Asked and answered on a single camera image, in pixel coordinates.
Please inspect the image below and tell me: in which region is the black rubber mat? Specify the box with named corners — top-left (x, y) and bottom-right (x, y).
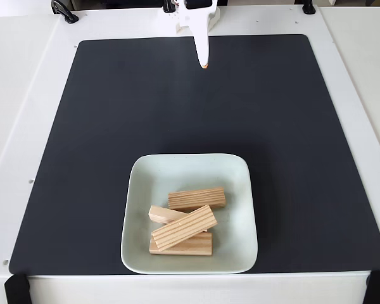
top-left (8, 34), bottom-right (380, 276)

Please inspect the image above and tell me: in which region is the wooden block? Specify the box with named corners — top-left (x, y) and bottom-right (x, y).
top-left (167, 186), bottom-right (227, 212)
top-left (148, 232), bottom-right (213, 257)
top-left (151, 204), bottom-right (219, 253)
top-left (148, 205), bottom-right (191, 224)

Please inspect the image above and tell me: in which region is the pale green square plate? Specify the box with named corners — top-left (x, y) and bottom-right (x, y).
top-left (120, 153), bottom-right (259, 275)

